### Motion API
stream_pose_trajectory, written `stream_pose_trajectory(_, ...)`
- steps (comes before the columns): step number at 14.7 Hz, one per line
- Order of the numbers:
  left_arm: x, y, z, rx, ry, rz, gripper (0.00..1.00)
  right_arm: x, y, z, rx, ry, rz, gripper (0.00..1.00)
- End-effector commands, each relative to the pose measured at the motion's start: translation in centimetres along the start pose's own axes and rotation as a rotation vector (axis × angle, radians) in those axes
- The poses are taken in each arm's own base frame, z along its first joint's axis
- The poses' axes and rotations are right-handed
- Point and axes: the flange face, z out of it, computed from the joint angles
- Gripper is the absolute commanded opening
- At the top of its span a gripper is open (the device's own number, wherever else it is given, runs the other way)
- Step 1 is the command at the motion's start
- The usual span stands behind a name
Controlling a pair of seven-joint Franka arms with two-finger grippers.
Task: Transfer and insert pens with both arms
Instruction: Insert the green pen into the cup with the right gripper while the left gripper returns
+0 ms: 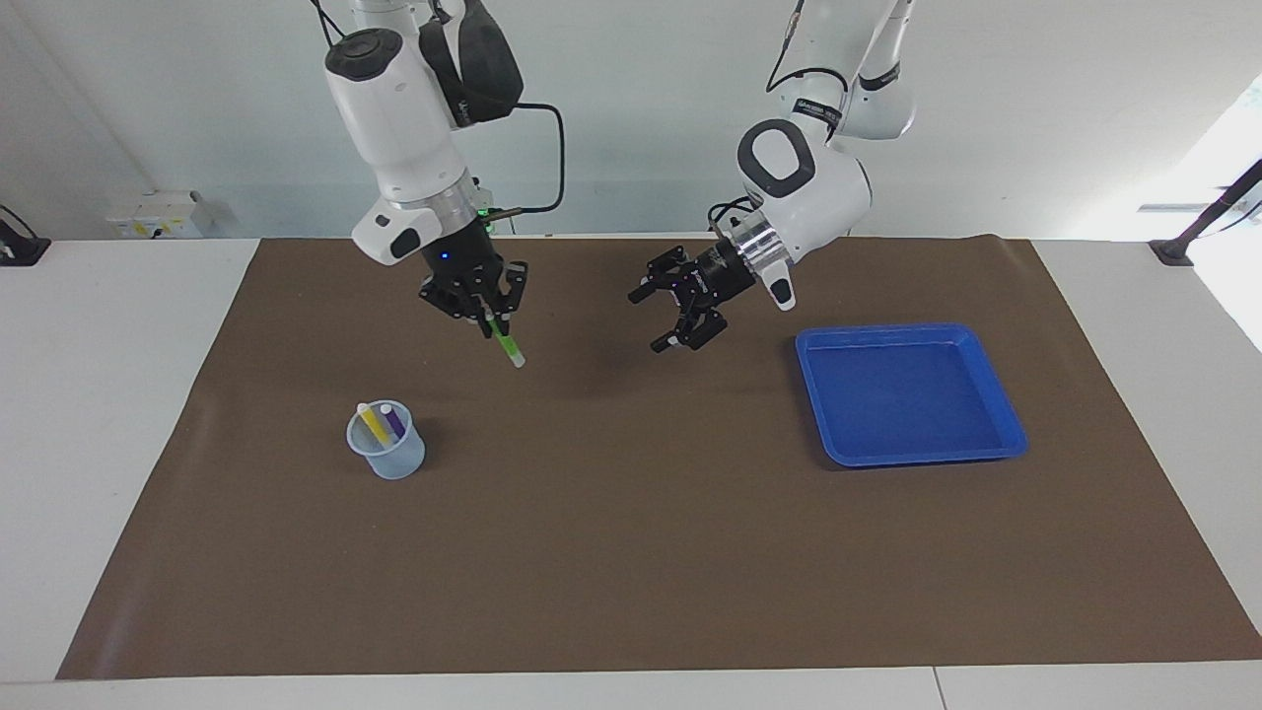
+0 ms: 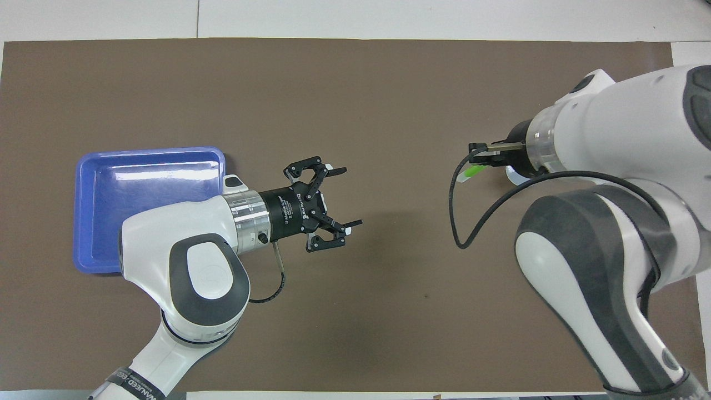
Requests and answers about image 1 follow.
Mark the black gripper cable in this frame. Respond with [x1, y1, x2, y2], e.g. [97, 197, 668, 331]
[488, 102, 568, 218]
[767, 0, 851, 96]

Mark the black angled stand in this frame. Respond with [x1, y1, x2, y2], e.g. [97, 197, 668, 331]
[1149, 158, 1262, 267]

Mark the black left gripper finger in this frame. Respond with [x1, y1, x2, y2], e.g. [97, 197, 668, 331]
[649, 306, 731, 355]
[629, 246, 693, 307]

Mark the green marker pen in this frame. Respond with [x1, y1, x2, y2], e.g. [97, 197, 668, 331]
[483, 311, 526, 369]

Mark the blue plastic tray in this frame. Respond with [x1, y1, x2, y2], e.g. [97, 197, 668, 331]
[795, 323, 1029, 468]

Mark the black clamp mount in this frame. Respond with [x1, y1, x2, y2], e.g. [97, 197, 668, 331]
[0, 202, 52, 267]

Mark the brown table mat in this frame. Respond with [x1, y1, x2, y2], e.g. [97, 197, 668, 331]
[56, 235, 1262, 681]

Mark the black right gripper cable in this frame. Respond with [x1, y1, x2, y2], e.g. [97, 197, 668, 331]
[488, 102, 568, 218]

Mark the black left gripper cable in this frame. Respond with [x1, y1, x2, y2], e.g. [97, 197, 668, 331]
[767, 0, 851, 96]

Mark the white power box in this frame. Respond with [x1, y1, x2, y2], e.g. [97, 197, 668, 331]
[105, 190, 214, 241]

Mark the translucent plastic cup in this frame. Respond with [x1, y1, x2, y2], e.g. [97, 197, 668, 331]
[345, 399, 427, 481]

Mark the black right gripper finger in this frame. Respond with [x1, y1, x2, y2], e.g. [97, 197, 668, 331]
[479, 258, 529, 342]
[419, 279, 476, 322]

